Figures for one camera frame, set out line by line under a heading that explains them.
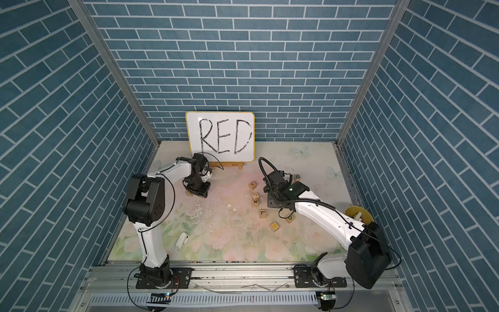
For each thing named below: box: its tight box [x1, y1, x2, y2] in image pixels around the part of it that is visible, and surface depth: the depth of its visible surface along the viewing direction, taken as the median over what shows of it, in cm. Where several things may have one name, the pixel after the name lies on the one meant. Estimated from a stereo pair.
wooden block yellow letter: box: [270, 221, 281, 233], surface depth 87 cm
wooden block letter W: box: [252, 197, 260, 208], surface depth 95 cm
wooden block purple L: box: [259, 209, 268, 219], surface depth 91 cm
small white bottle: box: [175, 232, 190, 249], surface depth 82 cm
